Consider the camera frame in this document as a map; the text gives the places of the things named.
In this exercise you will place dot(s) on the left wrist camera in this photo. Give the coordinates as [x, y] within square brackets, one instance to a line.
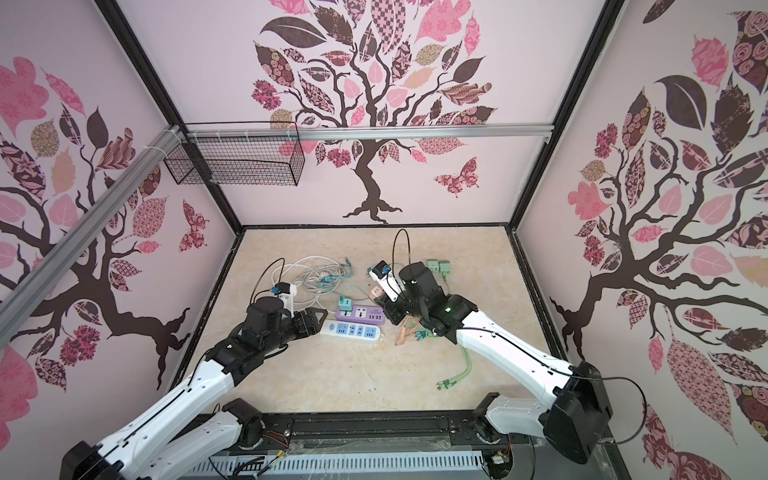
[286, 292]

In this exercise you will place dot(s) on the white slotted cable duct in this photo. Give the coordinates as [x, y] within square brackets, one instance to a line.
[337, 465]

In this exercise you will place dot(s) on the aluminium rail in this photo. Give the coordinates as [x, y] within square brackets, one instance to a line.
[23, 300]
[377, 133]

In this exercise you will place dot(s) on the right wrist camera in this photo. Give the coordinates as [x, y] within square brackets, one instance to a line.
[383, 275]

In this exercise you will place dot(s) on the white blue power strip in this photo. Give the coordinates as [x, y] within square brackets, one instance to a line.
[355, 331]

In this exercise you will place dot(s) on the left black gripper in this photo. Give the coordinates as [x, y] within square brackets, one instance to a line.
[313, 327]

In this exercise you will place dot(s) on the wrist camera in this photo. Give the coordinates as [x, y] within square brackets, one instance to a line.
[286, 292]
[383, 275]

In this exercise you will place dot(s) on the black wire basket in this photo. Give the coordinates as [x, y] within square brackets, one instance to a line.
[262, 153]

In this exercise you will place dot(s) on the back aluminium rail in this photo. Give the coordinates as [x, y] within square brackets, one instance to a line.
[377, 133]

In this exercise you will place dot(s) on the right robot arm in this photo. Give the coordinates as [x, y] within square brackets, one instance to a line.
[569, 406]

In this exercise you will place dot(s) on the purple power strip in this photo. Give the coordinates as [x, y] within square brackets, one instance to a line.
[362, 314]

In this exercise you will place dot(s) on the left aluminium rail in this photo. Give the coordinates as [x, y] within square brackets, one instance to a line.
[23, 300]

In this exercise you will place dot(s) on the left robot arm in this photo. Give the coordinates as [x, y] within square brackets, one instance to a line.
[157, 444]

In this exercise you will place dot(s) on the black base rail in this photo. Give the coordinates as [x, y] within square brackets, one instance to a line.
[512, 456]

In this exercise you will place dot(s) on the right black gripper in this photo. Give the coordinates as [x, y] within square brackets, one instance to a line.
[389, 308]

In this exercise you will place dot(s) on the green charger plug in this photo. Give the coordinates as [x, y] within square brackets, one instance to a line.
[433, 265]
[444, 268]

